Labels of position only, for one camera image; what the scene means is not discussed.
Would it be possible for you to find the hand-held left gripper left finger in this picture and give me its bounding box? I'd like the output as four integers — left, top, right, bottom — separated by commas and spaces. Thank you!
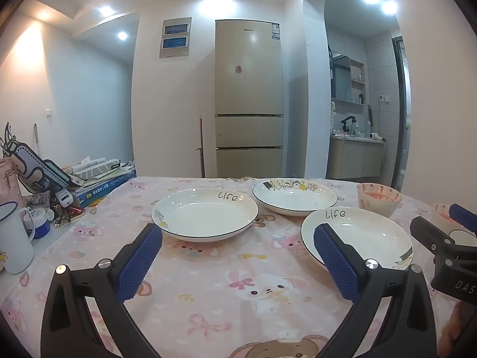
40, 223, 163, 358

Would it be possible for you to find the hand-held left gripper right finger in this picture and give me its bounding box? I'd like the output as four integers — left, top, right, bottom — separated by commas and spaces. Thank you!
313, 223, 448, 358

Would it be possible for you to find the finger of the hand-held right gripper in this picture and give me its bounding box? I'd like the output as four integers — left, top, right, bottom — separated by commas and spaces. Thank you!
448, 204, 477, 234
410, 216, 477, 265

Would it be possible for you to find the pink bowl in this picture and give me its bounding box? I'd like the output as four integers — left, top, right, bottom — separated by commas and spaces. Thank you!
357, 183, 403, 219
431, 203, 466, 234

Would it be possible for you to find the white plate black lettering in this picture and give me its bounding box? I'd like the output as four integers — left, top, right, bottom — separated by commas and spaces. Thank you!
301, 207, 414, 271
151, 187, 259, 242

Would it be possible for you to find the white plate cartoon print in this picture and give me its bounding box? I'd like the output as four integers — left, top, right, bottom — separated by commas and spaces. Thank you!
253, 178, 338, 216

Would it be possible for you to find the person's right hand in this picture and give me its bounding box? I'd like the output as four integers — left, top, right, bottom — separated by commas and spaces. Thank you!
438, 302, 477, 358

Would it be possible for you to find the stack of books and boxes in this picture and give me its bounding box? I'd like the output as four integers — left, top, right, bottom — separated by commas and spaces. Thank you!
72, 169, 137, 208

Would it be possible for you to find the metal binder clip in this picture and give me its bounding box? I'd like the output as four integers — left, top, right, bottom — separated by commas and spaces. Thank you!
54, 205, 85, 228

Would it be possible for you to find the pink printed tablecloth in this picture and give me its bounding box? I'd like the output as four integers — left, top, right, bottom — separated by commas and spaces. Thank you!
0, 175, 477, 358

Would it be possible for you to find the striped tissue box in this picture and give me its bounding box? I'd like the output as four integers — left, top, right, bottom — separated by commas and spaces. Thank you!
72, 157, 122, 180

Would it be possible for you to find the small white blue jar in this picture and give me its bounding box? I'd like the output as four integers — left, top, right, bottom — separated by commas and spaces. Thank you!
20, 207, 51, 239

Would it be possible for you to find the beige vanity cabinet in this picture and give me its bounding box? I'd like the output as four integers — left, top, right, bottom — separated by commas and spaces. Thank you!
330, 134, 387, 180

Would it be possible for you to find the white mug blue rim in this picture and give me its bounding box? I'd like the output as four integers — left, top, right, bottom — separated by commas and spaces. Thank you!
0, 201, 35, 275

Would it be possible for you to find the pink dotted bag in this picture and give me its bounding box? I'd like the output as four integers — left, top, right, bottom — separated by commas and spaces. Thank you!
0, 157, 24, 209

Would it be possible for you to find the bathroom mirror cabinet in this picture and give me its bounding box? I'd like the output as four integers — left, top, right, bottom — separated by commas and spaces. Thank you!
330, 50, 366, 105

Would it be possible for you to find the beige refrigerator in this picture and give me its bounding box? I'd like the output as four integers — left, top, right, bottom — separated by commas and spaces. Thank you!
215, 19, 284, 179

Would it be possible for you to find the wooden broom handle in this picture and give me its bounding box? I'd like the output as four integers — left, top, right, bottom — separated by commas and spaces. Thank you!
196, 115, 206, 178

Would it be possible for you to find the black door frame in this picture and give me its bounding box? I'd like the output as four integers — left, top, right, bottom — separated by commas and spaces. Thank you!
391, 36, 411, 192

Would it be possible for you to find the grey wall panel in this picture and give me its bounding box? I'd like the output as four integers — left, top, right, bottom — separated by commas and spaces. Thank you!
159, 17, 192, 59

